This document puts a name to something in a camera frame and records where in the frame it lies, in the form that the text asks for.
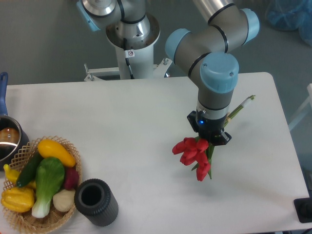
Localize dark green cucumber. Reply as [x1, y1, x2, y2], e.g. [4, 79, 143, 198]
[16, 151, 43, 188]

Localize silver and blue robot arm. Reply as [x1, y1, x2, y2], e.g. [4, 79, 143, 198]
[77, 0, 259, 146]

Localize yellow bell pepper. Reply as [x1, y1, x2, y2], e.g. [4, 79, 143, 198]
[1, 187, 35, 213]

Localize beige onion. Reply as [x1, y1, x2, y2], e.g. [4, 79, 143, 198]
[53, 189, 75, 212]

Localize green bok choy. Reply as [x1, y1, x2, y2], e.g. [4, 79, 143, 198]
[32, 157, 65, 218]

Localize blue plastic bag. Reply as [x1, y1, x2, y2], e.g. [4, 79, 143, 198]
[265, 0, 312, 46]

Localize black device at edge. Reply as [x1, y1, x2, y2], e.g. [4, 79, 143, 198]
[293, 197, 312, 223]

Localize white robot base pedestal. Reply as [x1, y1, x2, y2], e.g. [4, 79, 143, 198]
[84, 20, 173, 81]

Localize blue handled saucepan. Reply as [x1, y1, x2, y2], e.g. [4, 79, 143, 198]
[0, 72, 29, 171]

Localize long yellow squash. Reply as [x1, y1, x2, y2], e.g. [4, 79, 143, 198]
[37, 139, 76, 168]

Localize small yellow gourd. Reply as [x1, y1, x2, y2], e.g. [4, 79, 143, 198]
[3, 164, 20, 184]

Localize white frame at right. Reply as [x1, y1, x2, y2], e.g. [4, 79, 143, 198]
[288, 83, 312, 131]

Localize woven wicker basket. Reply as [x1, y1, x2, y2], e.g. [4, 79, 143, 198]
[2, 136, 82, 234]

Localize dark grey ribbed vase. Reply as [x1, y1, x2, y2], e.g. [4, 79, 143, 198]
[74, 178, 118, 227]

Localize dark red radish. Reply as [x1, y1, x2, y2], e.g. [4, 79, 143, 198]
[63, 168, 79, 190]

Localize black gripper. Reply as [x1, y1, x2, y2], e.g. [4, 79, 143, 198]
[187, 111, 231, 146]

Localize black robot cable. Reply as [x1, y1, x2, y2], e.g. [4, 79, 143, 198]
[122, 38, 135, 80]

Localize red tulip bouquet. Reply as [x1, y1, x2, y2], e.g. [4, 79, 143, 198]
[172, 95, 255, 181]

